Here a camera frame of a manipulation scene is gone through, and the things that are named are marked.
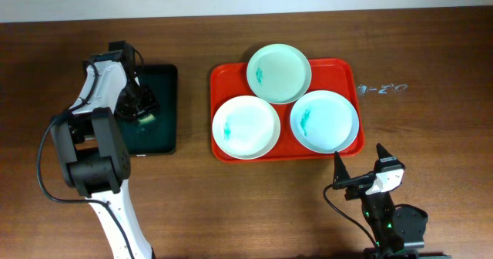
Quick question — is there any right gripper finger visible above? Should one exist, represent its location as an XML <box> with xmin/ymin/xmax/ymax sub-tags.
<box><xmin>376</xmin><ymin>143</ymin><xmax>394</xmax><ymax>160</ymax></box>
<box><xmin>333</xmin><ymin>151</ymin><xmax>350</xmax><ymax>184</ymax></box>

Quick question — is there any green yellow scrub sponge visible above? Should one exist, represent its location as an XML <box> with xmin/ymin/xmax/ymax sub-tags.
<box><xmin>137</xmin><ymin>113</ymin><xmax>156</xmax><ymax>126</ymax></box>

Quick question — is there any cream white plate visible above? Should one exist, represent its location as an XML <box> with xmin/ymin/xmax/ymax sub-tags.
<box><xmin>212</xmin><ymin>96</ymin><xmax>280</xmax><ymax>160</ymax></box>

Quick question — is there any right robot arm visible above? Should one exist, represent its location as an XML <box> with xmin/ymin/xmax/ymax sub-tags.
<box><xmin>323</xmin><ymin>144</ymin><xmax>449</xmax><ymax>259</ymax></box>

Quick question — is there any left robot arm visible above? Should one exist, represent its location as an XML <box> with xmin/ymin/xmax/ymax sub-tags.
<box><xmin>43</xmin><ymin>41</ymin><xmax>159</xmax><ymax>258</ymax></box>

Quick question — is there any black rectangular tray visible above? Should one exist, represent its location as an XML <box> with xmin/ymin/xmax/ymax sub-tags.
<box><xmin>115</xmin><ymin>64</ymin><xmax>178</xmax><ymax>156</ymax></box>

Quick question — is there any red plastic tray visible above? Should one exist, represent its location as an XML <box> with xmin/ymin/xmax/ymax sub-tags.
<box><xmin>210</xmin><ymin>58</ymin><xmax>359</xmax><ymax>162</ymax></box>

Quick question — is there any light blue plate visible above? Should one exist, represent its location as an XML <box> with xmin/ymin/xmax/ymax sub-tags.
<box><xmin>290</xmin><ymin>90</ymin><xmax>360</xmax><ymax>154</ymax></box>

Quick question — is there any mint green plate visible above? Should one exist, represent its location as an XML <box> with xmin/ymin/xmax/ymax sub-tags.
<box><xmin>246</xmin><ymin>44</ymin><xmax>312</xmax><ymax>104</ymax></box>

